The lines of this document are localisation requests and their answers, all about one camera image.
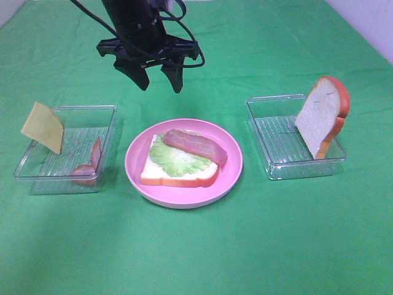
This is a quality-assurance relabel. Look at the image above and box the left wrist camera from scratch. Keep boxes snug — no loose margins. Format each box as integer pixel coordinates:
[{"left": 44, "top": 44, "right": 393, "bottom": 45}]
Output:
[{"left": 150, "top": 0, "right": 174, "bottom": 12}]

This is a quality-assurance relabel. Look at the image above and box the clear left plastic container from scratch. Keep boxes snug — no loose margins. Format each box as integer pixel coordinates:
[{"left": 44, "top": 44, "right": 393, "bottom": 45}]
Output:
[{"left": 14, "top": 105, "right": 118, "bottom": 195}]

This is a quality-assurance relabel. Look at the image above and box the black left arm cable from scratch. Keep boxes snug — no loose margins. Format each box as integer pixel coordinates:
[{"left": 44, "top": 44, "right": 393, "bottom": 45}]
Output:
[{"left": 69, "top": 0, "right": 206, "bottom": 68}]

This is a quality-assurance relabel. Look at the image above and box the green lettuce leaf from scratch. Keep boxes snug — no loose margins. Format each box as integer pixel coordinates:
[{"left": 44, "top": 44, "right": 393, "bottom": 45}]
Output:
[{"left": 149, "top": 133, "right": 218, "bottom": 177}]

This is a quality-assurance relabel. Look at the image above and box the yellow cheese slice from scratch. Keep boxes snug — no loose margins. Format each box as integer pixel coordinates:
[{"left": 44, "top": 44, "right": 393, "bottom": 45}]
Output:
[{"left": 20, "top": 101, "right": 64, "bottom": 155}]

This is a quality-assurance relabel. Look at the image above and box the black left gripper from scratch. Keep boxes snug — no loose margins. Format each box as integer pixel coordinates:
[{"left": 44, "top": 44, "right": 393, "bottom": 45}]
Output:
[{"left": 96, "top": 26, "right": 201, "bottom": 93}]

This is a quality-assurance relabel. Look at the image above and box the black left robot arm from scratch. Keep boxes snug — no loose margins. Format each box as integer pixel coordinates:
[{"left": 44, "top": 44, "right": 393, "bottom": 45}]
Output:
[{"left": 96, "top": 1, "right": 203, "bottom": 93}]

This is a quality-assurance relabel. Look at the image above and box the bacon strip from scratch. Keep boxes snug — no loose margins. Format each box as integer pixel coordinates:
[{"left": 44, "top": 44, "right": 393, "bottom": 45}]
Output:
[
  {"left": 162, "top": 129, "right": 227, "bottom": 166},
  {"left": 71, "top": 137, "right": 101, "bottom": 186}
]

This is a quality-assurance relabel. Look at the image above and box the clear right plastic container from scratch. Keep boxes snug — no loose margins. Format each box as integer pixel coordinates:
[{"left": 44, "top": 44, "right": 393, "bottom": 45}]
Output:
[{"left": 245, "top": 94, "right": 346, "bottom": 180}]

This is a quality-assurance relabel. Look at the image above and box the bread slice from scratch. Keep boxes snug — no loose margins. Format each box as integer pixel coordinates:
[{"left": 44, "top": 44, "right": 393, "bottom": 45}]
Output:
[
  {"left": 295, "top": 76, "right": 350, "bottom": 160},
  {"left": 141, "top": 137, "right": 219, "bottom": 187}
]

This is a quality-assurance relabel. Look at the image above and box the pink round plate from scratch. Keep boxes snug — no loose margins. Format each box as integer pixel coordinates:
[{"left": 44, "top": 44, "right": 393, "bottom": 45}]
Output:
[{"left": 125, "top": 118, "right": 243, "bottom": 209}]

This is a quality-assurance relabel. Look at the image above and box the clear plastic container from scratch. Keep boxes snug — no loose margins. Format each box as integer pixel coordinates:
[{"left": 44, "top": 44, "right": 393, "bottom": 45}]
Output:
[
  {"left": 245, "top": 94, "right": 346, "bottom": 180},
  {"left": 14, "top": 105, "right": 118, "bottom": 195}
]

